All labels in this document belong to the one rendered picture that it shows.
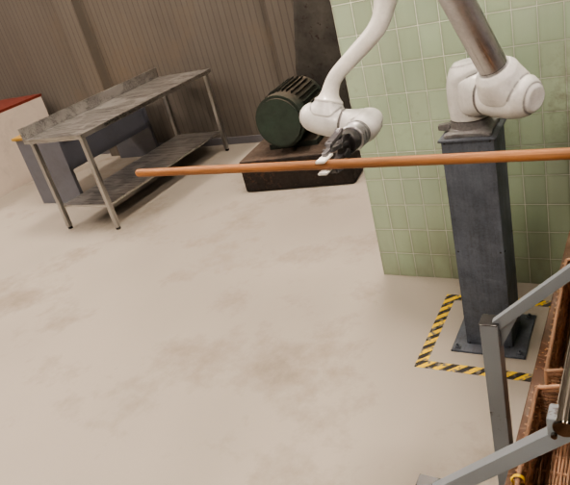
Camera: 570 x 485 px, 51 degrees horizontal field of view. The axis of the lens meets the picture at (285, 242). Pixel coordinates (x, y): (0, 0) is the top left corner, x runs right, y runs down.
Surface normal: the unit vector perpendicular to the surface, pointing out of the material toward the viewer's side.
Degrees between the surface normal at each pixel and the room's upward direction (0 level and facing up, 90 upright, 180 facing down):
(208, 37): 90
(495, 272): 90
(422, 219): 90
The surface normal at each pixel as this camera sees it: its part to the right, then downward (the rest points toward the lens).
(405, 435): -0.24, -0.87
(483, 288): -0.46, 0.49
